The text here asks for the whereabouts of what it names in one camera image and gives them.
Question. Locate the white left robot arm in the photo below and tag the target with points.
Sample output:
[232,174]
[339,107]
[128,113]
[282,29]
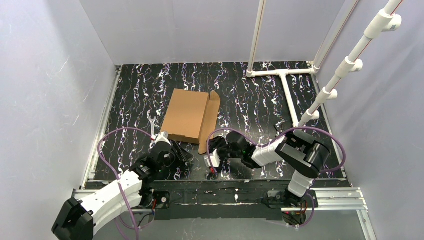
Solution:
[81,219]

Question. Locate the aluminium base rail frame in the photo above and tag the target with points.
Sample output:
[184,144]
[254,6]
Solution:
[247,199]

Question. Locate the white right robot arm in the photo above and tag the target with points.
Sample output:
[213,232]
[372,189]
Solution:
[302,151]

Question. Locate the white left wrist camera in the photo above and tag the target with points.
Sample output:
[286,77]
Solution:
[162,137]

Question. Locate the brown cardboard box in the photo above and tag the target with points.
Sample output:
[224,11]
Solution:
[191,117]

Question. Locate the white PVC camera pole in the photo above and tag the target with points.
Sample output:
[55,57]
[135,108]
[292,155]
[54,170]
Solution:
[386,20]

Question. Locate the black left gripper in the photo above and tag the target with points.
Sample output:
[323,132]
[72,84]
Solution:
[177,153]

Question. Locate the silver open-end wrench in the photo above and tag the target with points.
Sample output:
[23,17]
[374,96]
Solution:
[152,120]

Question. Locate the white PVC pipe frame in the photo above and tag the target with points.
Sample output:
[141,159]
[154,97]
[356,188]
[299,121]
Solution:
[313,66]

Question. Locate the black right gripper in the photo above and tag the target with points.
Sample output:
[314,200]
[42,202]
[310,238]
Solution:
[220,149]

